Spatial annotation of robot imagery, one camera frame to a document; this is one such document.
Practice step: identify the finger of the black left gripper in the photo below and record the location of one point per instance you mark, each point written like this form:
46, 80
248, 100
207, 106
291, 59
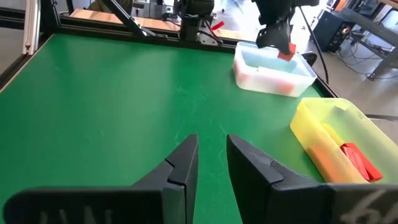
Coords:
283, 48

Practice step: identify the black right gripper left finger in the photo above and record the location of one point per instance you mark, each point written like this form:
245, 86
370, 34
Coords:
124, 205

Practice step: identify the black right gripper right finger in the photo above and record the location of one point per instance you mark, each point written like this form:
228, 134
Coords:
295, 202

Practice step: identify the red wooden block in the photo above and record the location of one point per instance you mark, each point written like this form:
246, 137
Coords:
284, 87
241, 73
290, 54

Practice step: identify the red rectangular block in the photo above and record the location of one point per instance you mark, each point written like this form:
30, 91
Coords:
332, 168
363, 165

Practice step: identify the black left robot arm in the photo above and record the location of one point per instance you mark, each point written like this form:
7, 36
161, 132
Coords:
194, 18

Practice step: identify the black table clamp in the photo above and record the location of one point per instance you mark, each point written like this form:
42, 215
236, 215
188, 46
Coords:
310, 59

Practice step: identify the white translucent plastic bin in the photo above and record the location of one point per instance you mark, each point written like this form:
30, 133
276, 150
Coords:
270, 74

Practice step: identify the black computer tower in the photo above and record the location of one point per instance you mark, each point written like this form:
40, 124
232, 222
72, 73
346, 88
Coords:
329, 31

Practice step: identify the red tape strip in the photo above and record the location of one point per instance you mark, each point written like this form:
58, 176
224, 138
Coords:
217, 25

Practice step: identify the orange box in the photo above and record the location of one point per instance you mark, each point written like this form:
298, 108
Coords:
340, 4

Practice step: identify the metal workbench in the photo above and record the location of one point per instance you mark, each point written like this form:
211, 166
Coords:
373, 28

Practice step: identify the yellow translucent plastic bin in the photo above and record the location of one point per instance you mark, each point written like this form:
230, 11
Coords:
367, 124

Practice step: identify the wooden bench top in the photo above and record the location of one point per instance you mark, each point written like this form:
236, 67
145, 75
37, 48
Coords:
102, 17

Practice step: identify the black aluminium table frame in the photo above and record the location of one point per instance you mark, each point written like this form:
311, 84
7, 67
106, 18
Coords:
93, 31

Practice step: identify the silver aluminium extrusion post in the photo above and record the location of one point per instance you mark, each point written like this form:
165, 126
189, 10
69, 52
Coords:
31, 28

